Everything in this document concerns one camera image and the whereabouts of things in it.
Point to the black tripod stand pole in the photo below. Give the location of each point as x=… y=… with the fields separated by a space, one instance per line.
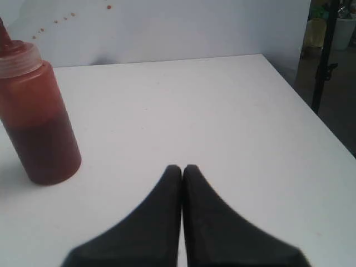
x=324 y=71

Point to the red sauce squeeze bottle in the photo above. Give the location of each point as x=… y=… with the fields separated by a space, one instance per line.
x=34 y=114

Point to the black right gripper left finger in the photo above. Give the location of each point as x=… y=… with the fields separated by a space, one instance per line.
x=148 y=236

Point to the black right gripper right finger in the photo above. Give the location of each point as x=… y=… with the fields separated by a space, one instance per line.
x=216 y=235

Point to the yellow container in background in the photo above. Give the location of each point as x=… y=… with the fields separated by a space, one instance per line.
x=315 y=33

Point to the white bucket in background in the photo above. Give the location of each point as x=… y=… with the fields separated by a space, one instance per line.
x=344 y=29

